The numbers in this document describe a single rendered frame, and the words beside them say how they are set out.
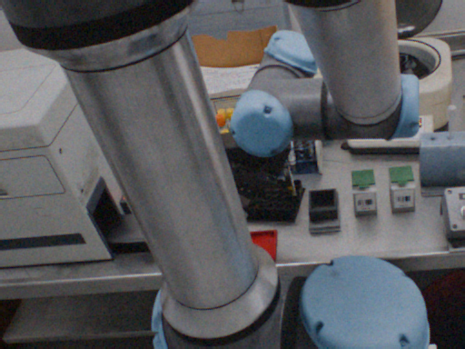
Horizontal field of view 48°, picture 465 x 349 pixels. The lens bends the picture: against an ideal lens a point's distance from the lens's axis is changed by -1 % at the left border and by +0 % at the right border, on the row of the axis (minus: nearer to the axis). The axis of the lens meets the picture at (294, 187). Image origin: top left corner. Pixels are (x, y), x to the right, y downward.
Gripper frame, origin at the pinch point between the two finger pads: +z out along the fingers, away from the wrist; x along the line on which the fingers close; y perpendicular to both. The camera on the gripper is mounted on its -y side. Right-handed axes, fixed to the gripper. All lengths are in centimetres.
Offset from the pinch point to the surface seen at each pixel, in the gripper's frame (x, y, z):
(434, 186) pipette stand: 6.5, 35.8, -16.1
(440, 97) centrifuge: 23.0, 35.0, -24.9
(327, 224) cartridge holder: -1.0, 18.8, -6.7
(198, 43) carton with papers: 53, -12, -2
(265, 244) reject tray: -3.4, 10.1, -0.3
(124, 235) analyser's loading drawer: -2.4, -13.0, 8.7
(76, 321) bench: 28, -23, 89
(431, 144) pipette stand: 7.0, 30.8, -23.6
